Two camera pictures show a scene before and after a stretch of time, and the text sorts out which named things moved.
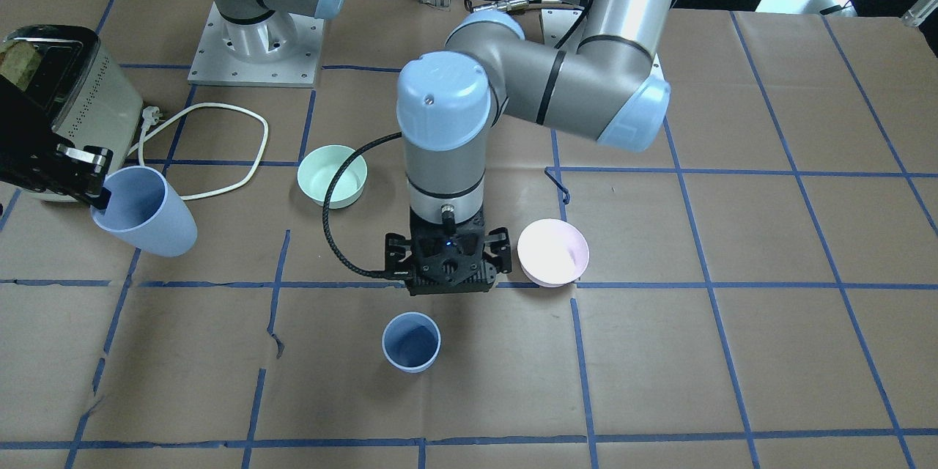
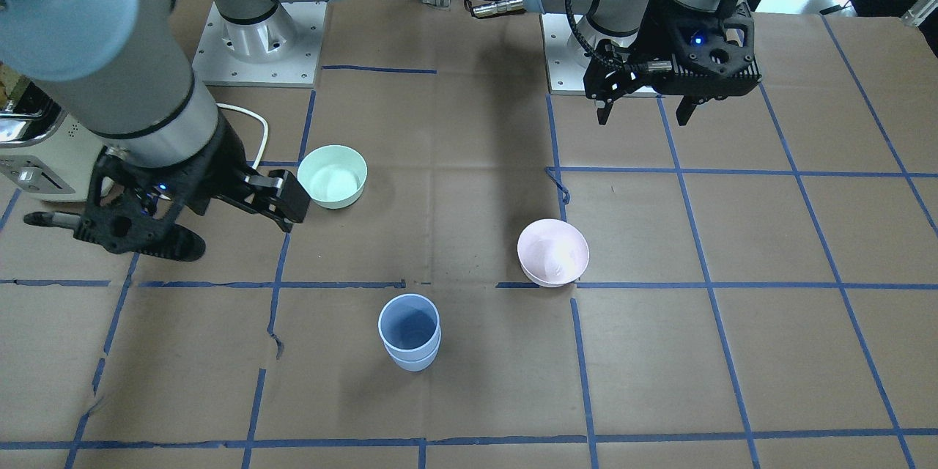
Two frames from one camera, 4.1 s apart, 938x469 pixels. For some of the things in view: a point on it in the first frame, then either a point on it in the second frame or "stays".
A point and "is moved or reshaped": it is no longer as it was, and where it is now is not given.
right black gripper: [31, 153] to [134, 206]
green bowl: [317, 167] stays
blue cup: [411, 341] stays
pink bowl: [552, 253] stays
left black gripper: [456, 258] to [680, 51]
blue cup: [142, 209] is moved or reshaped
